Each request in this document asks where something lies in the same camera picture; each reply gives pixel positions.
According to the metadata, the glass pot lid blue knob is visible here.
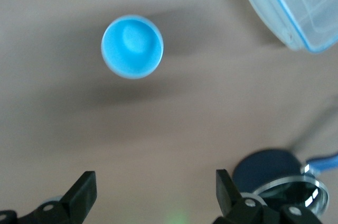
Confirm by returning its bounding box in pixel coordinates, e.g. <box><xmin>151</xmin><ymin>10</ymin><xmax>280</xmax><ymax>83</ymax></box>
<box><xmin>250</xmin><ymin>164</ymin><xmax>330</xmax><ymax>219</ymax></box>

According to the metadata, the light blue plastic cup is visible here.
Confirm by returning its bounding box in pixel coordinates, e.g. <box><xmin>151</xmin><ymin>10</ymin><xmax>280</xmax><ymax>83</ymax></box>
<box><xmin>101</xmin><ymin>14</ymin><xmax>165</xmax><ymax>79</ymax></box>

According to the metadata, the black pot with blue handle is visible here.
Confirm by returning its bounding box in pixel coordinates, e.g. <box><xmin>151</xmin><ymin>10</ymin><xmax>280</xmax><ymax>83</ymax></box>
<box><xmin>232</xmin><ymin>148</ymin><xmax>338</xmax><ymax>221</ymax></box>

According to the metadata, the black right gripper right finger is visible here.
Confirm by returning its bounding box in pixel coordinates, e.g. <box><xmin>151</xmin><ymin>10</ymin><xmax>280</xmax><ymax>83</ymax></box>
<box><xmin>215</xmin><ymin>169</ymin><xmax>324</xmax><ymax>224</ymax></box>

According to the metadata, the clear plastic container blue seal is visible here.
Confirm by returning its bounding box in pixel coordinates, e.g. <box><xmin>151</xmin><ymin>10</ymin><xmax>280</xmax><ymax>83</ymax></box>
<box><xmin>234</xmin><ymin>0</ymin><xmax>338</xmax><ymax>54</ymax></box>

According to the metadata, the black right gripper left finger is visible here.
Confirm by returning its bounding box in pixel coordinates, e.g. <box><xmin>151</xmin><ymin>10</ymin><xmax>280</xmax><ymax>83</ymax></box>
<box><xmin>0</xmin><ymin>170</ymin><xmax>97</xmax><ymax>224</ymax></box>

